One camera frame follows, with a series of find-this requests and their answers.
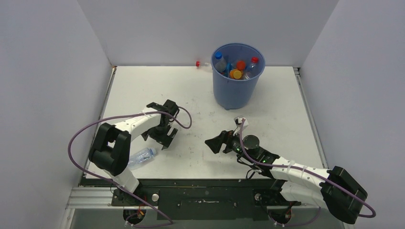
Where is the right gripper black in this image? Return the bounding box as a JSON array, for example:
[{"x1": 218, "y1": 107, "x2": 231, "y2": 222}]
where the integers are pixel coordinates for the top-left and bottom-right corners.
[{"x1": 205, "y1": 126, "x2": 256, "y2": 164}]

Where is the blue plastic bin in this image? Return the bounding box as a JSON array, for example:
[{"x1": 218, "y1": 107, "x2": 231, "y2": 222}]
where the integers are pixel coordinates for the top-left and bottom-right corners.
[{"x1": 211, "y1": 43, "x2": 266, "y2": 110}]

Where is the orange juice bottle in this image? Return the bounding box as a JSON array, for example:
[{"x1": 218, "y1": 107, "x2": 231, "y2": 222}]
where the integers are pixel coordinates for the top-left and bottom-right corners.
[{"x1": 229, "y1": 69, "x2": 243, "y2": 80}]

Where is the clear jar silver lid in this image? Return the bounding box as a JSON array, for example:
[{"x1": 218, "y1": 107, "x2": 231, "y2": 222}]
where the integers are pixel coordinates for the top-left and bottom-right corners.
[{"x1": 214, "y1": 62, "x2": 227, "y2": 73}]

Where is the red label clear bottle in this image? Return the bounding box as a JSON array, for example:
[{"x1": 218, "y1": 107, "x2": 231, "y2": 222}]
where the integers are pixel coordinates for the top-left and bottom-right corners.
[{"x1": 244, "y1": 57, "x2": 259, "y2": 80}]

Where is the crushed blue label bottle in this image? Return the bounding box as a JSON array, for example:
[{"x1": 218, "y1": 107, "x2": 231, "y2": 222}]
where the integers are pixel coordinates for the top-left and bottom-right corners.
[{"x1": 225, "y1": 63, "x2": 233, "y2": 78}]

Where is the small red cap bottle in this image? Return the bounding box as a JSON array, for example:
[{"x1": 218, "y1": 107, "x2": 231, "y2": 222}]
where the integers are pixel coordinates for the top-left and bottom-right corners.
[{"x1": 236, "y1": 60, "x2": 246, "y2": 71}]

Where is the blue label blue cap bottle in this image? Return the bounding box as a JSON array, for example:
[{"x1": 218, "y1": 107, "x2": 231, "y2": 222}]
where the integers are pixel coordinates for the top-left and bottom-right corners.
[{"x1": 214, "y1": 51, "x2": 226, "y2": 63}]

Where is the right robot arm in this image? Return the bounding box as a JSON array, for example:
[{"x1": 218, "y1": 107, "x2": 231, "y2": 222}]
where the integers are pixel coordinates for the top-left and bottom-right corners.
[{"x1": 204, "y1": 131, "x2": 368, "y2": 224}]

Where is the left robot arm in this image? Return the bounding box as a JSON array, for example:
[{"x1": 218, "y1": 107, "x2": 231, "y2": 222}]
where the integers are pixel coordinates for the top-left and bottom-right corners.
[{"x1": 89, "y1": 100, "x2": 180, "y2": 206}]

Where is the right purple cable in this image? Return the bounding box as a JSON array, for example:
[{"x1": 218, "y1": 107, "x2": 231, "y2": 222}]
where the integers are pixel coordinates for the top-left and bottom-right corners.
[{"x1": 239, "y1": 119, "x2": 376, "y2": 219}]

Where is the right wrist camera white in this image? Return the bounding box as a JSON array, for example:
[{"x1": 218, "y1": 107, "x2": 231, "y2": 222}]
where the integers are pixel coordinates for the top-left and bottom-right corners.
[{"x1": 234, "y1": 115, "x2": 249, "y2": 135}]

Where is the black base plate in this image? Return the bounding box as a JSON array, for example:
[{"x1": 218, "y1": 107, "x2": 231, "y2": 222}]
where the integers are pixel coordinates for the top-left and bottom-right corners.
[{"x1": 68, "y1": 178, "x2": 317, "y2": 220}]

